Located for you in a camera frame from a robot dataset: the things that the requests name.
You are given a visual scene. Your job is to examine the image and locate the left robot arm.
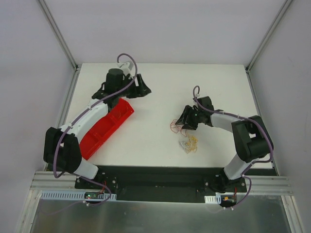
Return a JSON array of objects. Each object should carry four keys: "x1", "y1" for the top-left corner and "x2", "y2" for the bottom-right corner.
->
[{"x1": 43, "y1": 68, "x2": 151, "y2": 189}]

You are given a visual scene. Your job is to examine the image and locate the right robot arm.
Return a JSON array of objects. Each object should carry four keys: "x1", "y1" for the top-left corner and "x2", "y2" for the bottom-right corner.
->
[{"x1": 175, "y1": 97, "x2": 274, "y2": 192}]

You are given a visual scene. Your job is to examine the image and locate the red plastic divided tray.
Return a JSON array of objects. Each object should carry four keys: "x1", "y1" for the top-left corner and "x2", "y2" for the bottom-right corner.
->
[{"x1": 79, "y1": 99, "x2": 134, "y2": 160}]

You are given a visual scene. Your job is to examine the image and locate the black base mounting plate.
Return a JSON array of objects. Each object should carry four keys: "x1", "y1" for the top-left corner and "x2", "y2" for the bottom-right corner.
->
[{"x1": 74, "y1": 165, "x2": 276, "y2": 202}]

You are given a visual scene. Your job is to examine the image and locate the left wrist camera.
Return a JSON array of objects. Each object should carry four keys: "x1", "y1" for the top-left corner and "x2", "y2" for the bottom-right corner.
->
[{"x1": 117, "y1": 61, "x2": 134, "y2": 78}]

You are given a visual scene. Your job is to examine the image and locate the right white cable duct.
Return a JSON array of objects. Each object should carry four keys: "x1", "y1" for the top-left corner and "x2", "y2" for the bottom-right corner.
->
[{"x1": 204, "y1": 195, "x2": 222, "y2": 204}]

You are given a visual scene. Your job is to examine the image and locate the white cable duct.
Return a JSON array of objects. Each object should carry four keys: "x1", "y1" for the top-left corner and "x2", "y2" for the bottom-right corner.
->
[
  {"x1": 41, "y1": 191, "x2": 117, "y2": 202},
  {"x1": 204, "y1": 195, "x2": 222, "y2": 204}
]

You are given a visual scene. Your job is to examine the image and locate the right aluminium frame post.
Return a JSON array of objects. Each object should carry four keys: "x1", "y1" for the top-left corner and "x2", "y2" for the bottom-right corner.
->
[{"x1": 245, "y1": 0, "x2": 294, "y2": 74}]

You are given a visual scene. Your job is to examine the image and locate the aluminium frame post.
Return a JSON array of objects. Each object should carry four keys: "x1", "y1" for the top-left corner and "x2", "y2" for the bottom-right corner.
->
[
  {"x1": 36, "y1": 0, "x2": 79, "y2": 71},
  {"x1": 245, "y1": 0, "x2": 294, "y2": 74}
]

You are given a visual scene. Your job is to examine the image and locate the left aluminium frame post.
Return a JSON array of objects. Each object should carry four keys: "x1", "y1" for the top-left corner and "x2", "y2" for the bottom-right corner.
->
[{"x1": 36, "y1": 0, "x2": 79, "y2": 71}]

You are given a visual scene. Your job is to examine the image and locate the left white cable duct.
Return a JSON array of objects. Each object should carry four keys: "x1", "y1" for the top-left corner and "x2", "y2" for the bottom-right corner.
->
[{"x1": 41, "y1": 191, "x2": 117, "y2": 202}]

